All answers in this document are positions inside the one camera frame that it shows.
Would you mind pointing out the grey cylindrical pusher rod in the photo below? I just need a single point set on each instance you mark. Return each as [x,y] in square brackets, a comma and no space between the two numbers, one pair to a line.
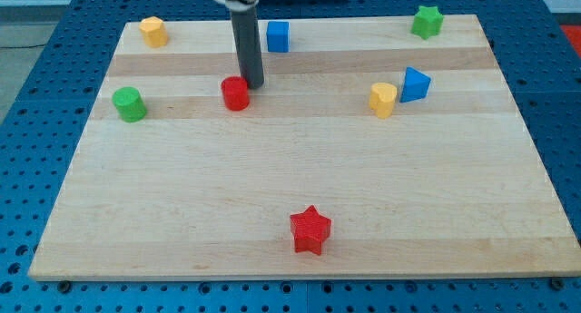
[247,40]

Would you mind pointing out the red cylinder block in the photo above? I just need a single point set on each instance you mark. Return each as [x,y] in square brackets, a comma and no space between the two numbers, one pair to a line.
[235,93]

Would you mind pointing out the wooden board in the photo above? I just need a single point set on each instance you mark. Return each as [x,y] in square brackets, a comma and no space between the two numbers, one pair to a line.
[450,186]

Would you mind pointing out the blue cube block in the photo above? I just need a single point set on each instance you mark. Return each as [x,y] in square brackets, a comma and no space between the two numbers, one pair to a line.
[278,36]

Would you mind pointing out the yellow pentagon block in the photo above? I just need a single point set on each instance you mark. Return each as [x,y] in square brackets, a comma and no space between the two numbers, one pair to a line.
[153,32]

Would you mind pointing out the green cylinder block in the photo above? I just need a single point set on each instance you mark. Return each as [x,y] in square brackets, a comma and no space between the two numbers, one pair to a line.
[129,104]

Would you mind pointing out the yellow heart block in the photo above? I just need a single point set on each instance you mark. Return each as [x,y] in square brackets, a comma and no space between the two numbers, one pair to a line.
[382,98]

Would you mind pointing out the blue triangle block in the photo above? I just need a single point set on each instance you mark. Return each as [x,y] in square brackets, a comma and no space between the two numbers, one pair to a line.
[415,86]

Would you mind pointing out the green star block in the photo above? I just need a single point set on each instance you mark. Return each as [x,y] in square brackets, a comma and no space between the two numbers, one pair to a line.
[427,22]

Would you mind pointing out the red star block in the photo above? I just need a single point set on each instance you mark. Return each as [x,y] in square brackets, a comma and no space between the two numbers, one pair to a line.
[310,230]

